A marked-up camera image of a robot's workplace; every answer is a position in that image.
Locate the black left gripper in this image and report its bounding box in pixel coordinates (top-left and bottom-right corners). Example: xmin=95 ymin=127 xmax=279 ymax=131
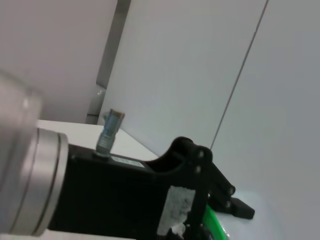
xmin=47 ymin=136 xmax=208 ymax=240

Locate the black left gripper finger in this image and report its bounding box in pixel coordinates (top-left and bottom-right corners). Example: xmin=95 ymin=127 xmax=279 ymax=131
xmin=194 ymin=144 xmax=256 ymax=221
xmin=198 ymin=221 xmax=223 ymax=240

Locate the left gripper cable with connector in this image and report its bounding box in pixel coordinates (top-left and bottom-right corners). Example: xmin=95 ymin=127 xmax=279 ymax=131
xmin=95 ymin=108 xmax=126 ymax=159

